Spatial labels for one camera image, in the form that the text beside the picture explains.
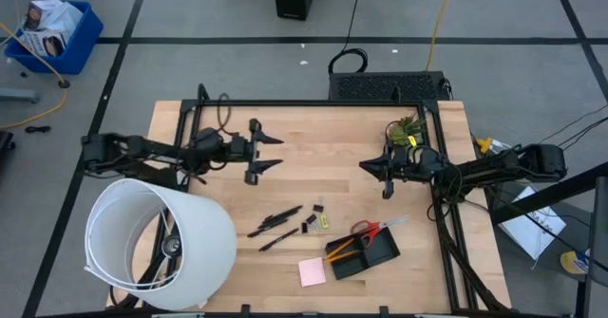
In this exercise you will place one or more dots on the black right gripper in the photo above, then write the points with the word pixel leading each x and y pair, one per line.
pixel 411 163

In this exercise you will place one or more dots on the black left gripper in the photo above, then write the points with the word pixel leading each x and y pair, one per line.
pixel 242 149

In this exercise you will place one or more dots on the black ballpoint pen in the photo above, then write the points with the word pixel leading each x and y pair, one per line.
pixel 279 240
pixel 267 228
pixel 285 213
pixel 275 221

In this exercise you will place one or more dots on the black binder clip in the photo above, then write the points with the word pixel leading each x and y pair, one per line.
pixel 304 228
pixel 311 219
pixel 318 208

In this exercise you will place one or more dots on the black mesh desk organizer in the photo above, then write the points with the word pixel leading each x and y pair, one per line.
pixel 380 254

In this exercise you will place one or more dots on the orange pencil with eraser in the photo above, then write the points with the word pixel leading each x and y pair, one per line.
pixel 342 257
pixel 342 248

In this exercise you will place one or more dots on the pink sticky note pad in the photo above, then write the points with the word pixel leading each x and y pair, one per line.
pixel 312 272

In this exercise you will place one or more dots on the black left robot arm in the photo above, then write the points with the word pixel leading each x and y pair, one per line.
pixel 157 149

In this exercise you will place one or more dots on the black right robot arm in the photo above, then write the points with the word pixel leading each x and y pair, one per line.
pixel 499 168

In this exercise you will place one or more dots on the small yellow tag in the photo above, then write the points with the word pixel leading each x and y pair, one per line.
pixel 412 141

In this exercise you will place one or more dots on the small potted succulent plant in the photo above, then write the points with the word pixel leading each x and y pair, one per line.
pixel 401 133

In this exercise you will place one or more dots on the black perforated equipment box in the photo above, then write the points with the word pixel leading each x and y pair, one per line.
pixel 380 86

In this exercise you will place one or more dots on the white lamp shade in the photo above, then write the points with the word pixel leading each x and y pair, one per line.
pixel 204 242

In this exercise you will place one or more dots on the white paper sign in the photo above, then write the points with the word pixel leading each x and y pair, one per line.
pixel 532 232

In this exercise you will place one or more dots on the black diagonal beam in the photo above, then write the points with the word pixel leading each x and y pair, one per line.
pixel 546 197

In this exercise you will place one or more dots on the round yellow and blue object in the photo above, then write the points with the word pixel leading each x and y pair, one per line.
pixel 572 262

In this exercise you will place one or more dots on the blue plastic bin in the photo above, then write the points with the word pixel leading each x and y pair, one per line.
pixel 81 47

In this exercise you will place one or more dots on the white printed cardboard box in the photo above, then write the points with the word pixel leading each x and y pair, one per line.
pixel 38 14
pixel 43 43

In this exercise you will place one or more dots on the grey table foot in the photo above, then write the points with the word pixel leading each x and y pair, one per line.
pixel 19 95

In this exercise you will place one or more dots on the black aluminium table frame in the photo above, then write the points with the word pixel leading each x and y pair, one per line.
pixel 309 103

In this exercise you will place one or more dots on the black frame clamp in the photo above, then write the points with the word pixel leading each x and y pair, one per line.
pixel 396 95
pixel 245 310
pixel 204 94
pixel 384 311

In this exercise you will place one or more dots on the grey upright post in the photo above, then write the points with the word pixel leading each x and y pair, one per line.
pixel 599 232

